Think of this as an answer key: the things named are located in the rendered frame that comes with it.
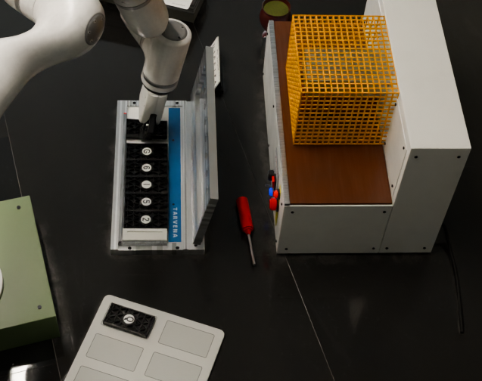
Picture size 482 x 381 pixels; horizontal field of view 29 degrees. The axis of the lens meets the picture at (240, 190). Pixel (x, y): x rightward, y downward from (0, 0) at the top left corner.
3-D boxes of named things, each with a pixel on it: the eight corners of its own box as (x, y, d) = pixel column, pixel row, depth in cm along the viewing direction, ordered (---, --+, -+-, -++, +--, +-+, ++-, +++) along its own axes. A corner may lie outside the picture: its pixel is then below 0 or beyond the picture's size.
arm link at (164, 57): (134, 60, 212) (155, 90, 209) (144, 18, 202) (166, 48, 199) (165, 51, 217) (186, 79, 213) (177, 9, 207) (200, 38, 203)
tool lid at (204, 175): (205, 45, 221) (213, 47, 221) (188, 99, 235) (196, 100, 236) (209, 198, 194) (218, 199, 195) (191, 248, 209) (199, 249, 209)
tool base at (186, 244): (117, 106, 236) (116, 96, 233) (200, 106, 238) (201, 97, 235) (110, 255, 210) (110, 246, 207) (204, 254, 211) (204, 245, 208)
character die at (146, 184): (125, 178, 220) (125, 175, 219) (168, 179, 221) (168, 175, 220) (124, 196, 217) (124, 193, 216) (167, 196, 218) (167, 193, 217)
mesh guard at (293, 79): (285, 68, 218) (292, 14, 205) (372, 68, 219) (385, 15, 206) (293, 144, 204) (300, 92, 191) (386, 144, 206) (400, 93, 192)
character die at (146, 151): (126, 146, 226) (126, 143, 225) (167, 146, 227) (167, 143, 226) (125, 162, 223) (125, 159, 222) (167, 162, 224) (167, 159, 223)
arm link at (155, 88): (143, 54, 214) (141, 63, 217) (142, 82, 209) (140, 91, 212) (179, 60, 216) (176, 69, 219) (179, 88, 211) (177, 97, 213)
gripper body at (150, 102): (143, 59, 216) (135, 92, 225) (142, 92, 210) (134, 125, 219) (175, 64, 218) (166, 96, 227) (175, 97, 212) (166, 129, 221)
